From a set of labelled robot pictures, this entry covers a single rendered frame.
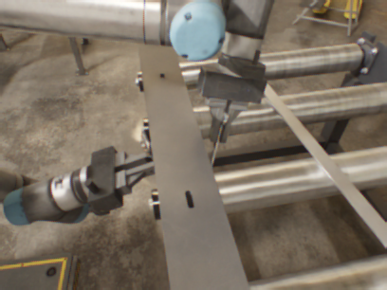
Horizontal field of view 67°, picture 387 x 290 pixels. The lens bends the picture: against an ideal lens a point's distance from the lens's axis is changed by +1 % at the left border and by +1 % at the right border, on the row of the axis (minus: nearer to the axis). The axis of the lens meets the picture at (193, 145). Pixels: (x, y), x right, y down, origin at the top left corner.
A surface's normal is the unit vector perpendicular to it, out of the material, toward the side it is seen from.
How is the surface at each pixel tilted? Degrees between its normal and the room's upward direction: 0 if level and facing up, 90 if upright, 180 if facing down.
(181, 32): 90
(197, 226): 0
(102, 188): 15
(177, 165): 0
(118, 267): 0
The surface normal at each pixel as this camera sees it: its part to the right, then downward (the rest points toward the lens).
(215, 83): 0.18, 0.46
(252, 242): 0.00, -0.70
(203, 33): 0.00, 0.72
